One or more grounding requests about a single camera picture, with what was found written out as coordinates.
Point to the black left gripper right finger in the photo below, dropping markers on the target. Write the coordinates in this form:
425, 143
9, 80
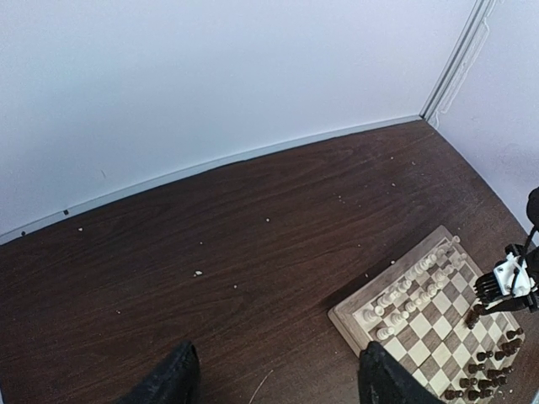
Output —
383, 380

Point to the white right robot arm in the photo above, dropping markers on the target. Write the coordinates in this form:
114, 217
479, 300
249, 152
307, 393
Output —
532, 212

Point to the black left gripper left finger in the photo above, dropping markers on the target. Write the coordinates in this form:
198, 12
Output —
176, 379

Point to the dark king chess piece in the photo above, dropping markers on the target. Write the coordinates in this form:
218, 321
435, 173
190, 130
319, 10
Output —
473, 316

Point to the wooden chess board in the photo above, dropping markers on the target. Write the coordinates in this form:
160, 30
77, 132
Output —
417, 309

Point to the right aluminium corner post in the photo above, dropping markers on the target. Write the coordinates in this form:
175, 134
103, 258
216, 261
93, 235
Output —
466, 51

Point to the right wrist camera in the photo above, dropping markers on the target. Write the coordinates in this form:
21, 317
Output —
516, 276

